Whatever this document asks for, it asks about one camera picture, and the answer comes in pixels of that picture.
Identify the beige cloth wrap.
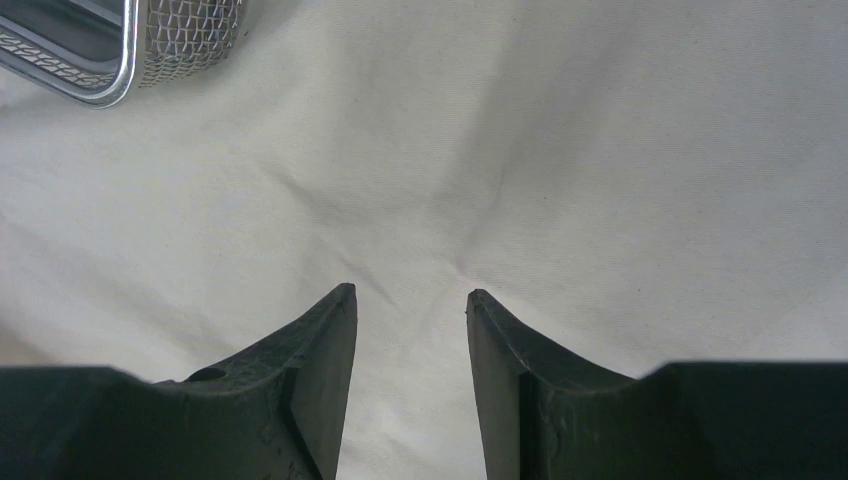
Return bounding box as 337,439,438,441
1,1,847,479

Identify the wire mesh steel basket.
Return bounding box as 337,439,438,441
1,0,248,109

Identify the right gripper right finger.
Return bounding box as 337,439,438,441
466,289,847,479

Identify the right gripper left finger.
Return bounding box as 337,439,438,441
1,283,357,479

